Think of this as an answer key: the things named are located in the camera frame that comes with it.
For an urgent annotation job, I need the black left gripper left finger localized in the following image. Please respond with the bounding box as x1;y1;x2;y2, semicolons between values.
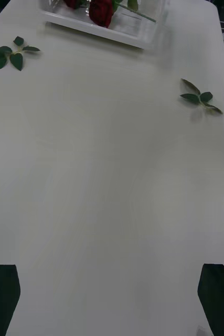
0;264;21;336

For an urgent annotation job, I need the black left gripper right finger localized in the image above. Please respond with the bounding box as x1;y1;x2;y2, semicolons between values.
197;263;224;336

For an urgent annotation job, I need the shallow white box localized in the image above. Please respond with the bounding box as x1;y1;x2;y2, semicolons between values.
39;0;170;50

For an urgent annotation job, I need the red rose with green stem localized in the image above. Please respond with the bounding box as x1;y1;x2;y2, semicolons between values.
88;0;157;29
62;0;88;10

